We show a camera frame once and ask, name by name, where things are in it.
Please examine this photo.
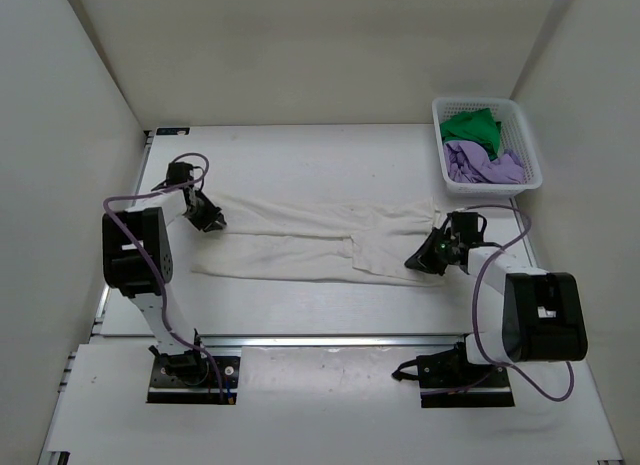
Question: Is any cream white t-shirt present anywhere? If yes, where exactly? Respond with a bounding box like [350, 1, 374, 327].
[191, 195, 442, 287]

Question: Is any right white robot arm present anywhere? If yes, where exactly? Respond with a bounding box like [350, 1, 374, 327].
[405, 210, 588, 366]

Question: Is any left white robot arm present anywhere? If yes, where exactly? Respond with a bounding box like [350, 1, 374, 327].
[101, 153, 226, 358]

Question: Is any purple t-shirt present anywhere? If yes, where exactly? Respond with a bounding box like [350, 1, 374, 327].
[444, 140, 525, 184]

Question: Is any green t-shirt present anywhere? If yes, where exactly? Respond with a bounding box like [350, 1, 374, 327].
[440, 108, 502, 160]

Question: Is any white plastic basket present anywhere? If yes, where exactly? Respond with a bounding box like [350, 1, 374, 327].
[432, 97, 542, 198]

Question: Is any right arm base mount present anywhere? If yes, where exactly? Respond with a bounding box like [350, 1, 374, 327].
[391, 335, 515, 409]

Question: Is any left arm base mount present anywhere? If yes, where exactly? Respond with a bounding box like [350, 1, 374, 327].
[146, 351, 241, 406]

